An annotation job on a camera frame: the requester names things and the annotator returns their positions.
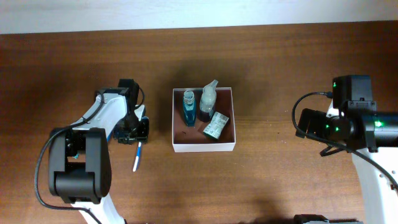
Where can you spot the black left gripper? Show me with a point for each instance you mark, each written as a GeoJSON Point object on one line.
{"type": "Point", "coordinates": [142, 135]}

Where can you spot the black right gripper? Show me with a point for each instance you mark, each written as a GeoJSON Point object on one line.
{"type": "Point", "coordinates": [316, 117]}

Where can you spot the blue white toothbrush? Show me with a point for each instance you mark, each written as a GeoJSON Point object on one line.
{"type": "Point", "coordinates": [137, 157]}

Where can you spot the teal mouthwash bottle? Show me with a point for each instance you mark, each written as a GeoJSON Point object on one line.
{"type": "Point", "coordinates": [189, 108]}

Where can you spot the clear dark spray bottle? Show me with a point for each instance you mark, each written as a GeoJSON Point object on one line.
{"type": "Point", "coordinates": [207, 101]}

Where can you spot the green Dettol soap box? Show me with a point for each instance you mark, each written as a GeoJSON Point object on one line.
{"type": "Point", "coordinates": [216, 126]}

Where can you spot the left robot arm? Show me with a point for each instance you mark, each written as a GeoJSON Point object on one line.
{"type": "Point", "coordinates": [79, 162]}

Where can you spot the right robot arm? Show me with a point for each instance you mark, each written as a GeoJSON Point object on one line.
{"type": "Point", "coordinates": [371, 139]}

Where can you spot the white cardboard box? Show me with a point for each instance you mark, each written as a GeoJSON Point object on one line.
{"type": "Point", "coordinates": [192, 139]}

